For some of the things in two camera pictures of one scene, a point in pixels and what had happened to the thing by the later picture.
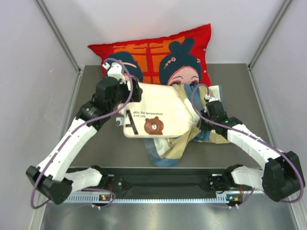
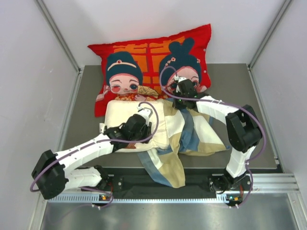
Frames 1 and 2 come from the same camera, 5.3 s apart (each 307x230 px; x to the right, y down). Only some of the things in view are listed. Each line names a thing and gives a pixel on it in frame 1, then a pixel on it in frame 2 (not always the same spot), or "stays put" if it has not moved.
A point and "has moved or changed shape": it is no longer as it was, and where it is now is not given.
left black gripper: [136, 92] → [147, 131]
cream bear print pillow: [162, 112] → [118, 112]
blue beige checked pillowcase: [169, 151] has moved or changed shape
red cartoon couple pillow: [183, 59] stays put
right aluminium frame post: [271, 31] stays put
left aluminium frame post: [58, 35] stays put
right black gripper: [203, 126] → [176, 105]
